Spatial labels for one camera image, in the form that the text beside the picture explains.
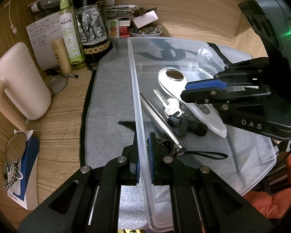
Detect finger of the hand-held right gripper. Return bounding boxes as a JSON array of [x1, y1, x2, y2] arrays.
[[185, 57, 270, 91], [181, 86, 291, 139]]

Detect small red box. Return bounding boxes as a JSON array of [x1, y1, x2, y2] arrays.
[[119, 25, 130, 38]]

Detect white handheld device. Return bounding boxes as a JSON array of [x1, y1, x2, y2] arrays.
[[158, 68, 227, 138]]

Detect round mirror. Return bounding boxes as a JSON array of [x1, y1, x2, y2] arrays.
[[7, 131, 27, 163]]

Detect pink mug with handle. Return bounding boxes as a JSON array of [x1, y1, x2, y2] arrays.
[[0, 42, 51, 130]]

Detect white bowl of beads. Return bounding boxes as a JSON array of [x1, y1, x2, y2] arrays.
[[129, 23, 163, 37]]

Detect fruit print small box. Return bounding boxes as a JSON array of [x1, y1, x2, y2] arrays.
[[107, 18, 119, 38]]

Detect elephant label wine bottle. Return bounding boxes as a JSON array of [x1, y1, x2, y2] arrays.
[[71, 0, 113, 71]]

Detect clear plastic container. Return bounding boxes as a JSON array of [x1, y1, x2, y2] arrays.
[[127, 37, 277, 232]]

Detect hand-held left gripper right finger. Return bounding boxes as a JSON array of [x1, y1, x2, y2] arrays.
[[147, 132, 274, 233]]

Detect rolled printed paper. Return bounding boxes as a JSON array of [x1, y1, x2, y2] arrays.
[[28, 0, 117, 13]]

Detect small beige bottle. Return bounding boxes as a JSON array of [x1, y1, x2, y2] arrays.
[[51, 39, 72, 74]]

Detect white charger plug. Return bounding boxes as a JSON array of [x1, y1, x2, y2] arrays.
[[197, 48, 213, 63]]

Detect stack of small cards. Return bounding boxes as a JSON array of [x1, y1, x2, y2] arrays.
[[107, 3, 137, 26]]

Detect black pen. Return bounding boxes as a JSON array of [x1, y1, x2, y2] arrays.
[[47, 69, 79, 79]]

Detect handwritten note paper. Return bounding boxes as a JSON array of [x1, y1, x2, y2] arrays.
[[26, 11, 64, 71]]

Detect green spray bottle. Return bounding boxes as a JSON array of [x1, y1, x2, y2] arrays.
[[57, 0, 87, 70]]

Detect thin frame eyeglasses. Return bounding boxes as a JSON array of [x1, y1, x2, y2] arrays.
[[47, 76, 68, 96]]

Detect silver metal flashlight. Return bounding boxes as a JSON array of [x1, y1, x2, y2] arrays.
[[140, 94, 229, 160]]

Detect blue and white box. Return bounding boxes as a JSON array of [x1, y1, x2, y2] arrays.
[[7, 130, 41, 210]]

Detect orange jacket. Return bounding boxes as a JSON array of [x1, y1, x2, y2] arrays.
[[242, 150, 291, 224]]

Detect grey lettered mat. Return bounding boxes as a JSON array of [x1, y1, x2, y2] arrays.
[[80, 37, 277, 231]]

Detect white charging cable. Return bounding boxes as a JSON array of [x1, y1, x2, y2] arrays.
[[4, 0, 19, 33]]

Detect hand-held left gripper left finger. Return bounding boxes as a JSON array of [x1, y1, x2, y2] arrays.
[[18, 133, 140, 233]]

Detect silver key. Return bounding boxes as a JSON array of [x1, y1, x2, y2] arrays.
[[153, 88, 181, 117]]

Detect beaded cord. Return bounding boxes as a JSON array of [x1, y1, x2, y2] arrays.
[[3, 161, 23, 191]]

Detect white card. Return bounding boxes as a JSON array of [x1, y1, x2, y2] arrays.
[[132, 10, 159, 29]]

